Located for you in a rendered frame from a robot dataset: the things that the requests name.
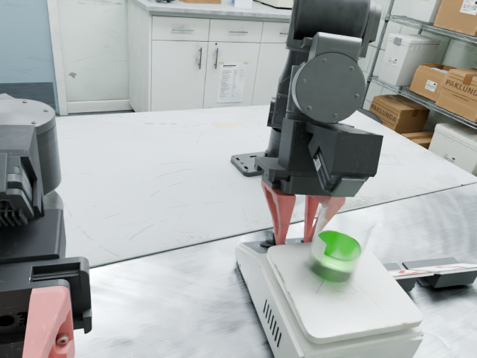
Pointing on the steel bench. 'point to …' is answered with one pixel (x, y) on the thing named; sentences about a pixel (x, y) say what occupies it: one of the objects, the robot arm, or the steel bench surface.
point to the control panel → (268, 248)
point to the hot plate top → (342, 297)
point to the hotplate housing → (244, 260)
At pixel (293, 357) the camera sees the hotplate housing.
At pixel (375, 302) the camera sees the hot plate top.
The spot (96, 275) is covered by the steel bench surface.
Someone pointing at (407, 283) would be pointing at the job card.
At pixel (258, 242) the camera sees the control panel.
